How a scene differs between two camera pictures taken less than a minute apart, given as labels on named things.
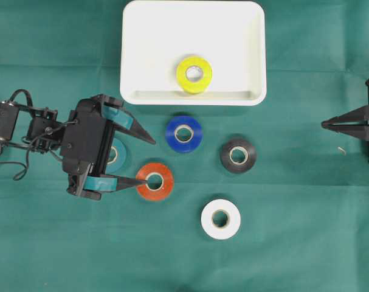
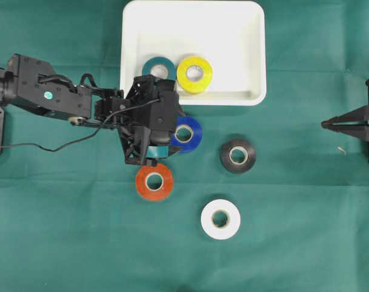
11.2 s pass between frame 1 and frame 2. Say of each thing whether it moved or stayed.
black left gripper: moved
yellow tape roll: stayed
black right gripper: stayed
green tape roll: moved
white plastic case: stayed
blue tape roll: stayed
